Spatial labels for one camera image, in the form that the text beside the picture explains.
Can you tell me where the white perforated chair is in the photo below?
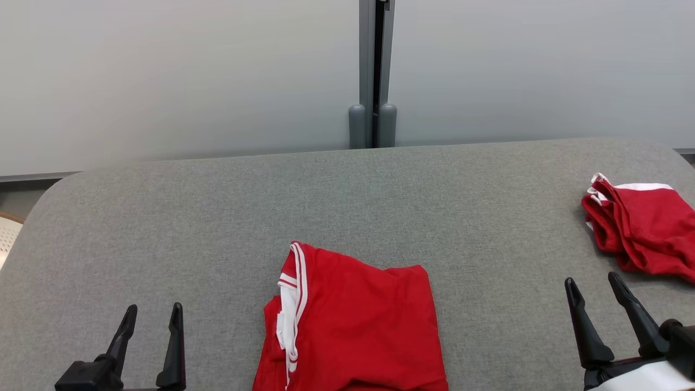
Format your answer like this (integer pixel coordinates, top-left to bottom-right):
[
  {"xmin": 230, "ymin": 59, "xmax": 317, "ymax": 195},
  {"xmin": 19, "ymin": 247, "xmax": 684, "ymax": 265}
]
[{"xmin": 0, "ymin": 212, "xmax": 25, "ymax": 270}]

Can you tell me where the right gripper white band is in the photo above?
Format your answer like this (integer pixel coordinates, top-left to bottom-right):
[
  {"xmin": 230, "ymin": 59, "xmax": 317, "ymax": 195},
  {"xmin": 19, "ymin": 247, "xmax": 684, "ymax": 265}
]
[{"xmin": 564, "ymin": 272, "xmax": 695, "ymax": 391}]

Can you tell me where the grey cylindrical post foot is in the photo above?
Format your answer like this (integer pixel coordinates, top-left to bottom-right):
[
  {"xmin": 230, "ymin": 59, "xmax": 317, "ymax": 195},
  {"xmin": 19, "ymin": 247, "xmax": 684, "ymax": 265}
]
[
  {"xmin": 348, "ymin": 104, "xmax": 368, "ymax": 149},
  {"xmin": 379, "ymin": 103, "xmax": 398, "ymax": 148}
]

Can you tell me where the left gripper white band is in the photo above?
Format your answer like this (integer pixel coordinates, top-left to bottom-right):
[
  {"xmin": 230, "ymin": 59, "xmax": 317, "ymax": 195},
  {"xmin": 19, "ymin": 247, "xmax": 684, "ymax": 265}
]
[{"xmin": 95, "ymin": 302, "xmax": 186, "ymax": 391}]

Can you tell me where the red shorts white side stripe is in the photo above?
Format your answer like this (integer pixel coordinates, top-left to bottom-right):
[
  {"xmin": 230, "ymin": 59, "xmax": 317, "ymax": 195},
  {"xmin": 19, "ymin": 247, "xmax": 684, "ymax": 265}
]
[{"xmin": 582, "ymin": 173, "xmax": 695, "ymax": 285}]

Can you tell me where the grey partition post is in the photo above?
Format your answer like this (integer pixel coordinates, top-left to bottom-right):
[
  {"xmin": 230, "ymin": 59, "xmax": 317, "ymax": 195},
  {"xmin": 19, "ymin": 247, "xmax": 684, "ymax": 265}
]
[{"xmin": 358, "ymin": 0, "xmax": 395, "ymax": 148}]

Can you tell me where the red jersey white trim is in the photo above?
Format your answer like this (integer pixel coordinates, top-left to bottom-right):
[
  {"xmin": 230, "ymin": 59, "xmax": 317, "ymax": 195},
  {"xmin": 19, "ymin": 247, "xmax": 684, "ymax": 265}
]
[{"xmin": 252, "ymin": 241, "xmax": 449, "ymax": 391}]

